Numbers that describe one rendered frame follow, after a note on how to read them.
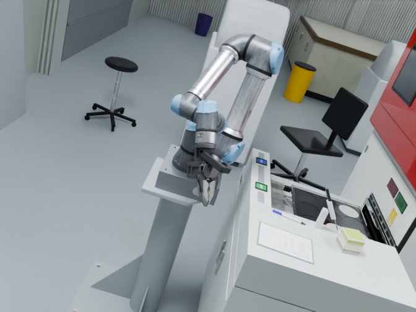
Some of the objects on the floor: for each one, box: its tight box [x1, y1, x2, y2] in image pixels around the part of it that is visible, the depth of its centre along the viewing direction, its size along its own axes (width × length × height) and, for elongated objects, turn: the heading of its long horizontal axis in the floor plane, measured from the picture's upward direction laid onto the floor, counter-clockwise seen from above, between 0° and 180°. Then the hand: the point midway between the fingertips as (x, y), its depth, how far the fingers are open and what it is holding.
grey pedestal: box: [67, 157, 202, 312], centre depth 220 cm, size 51×44×82 cm
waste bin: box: [194, 13, 213, 37], centre depth 922 cm, size 37×34×45 cm
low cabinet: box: [288, 15, 387, 104], centre depth 831 cm, size 214×262×98 cm
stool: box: [84, 56, 138, 131], centre depth 420 cm, size 51×48×60 cm
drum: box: [284, 61, 316, 103], centre depth 685 cm, size 36×36×57 cm
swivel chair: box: [271, 87, 369, 191], centre depth 401 cm, size 63×63×100 cm
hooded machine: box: [180, 0, 290, 167], centre depth 418 cm, size 79×68×150 cm
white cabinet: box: [197, 167, 316, 312], centre depth 213 cm, size 64×96×82 cm, turn 143°
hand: (207, 202), depth 149 cm, fingers closed
